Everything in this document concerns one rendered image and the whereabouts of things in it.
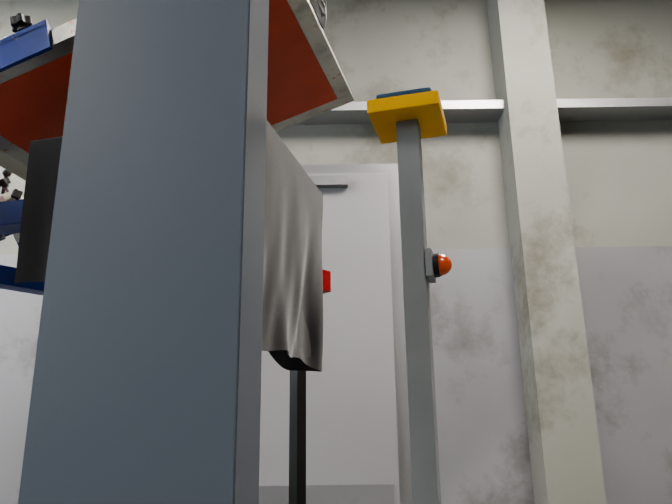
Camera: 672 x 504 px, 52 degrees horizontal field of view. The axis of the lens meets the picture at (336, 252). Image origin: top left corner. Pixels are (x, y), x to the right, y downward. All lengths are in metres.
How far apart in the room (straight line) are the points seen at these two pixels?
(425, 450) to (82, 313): 0.64
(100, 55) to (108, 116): 0.07
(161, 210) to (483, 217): 3.79
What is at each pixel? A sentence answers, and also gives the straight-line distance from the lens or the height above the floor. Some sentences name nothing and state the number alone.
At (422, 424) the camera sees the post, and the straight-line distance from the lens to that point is 1.13.
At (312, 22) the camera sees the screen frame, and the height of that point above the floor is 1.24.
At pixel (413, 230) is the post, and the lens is 1.20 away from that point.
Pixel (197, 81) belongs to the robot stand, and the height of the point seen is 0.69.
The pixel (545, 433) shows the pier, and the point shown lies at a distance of 3.89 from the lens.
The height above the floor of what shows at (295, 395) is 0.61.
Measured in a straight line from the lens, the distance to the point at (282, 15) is 1.52.
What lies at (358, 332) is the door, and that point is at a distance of 4.03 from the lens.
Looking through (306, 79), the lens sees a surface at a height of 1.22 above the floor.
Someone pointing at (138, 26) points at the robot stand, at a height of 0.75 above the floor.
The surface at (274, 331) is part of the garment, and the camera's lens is 1.28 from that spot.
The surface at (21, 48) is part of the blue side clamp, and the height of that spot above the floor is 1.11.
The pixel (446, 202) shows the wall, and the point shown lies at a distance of 4.36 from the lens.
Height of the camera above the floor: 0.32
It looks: 18 degrees up
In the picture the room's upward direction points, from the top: 1 degrees counter-clockwise
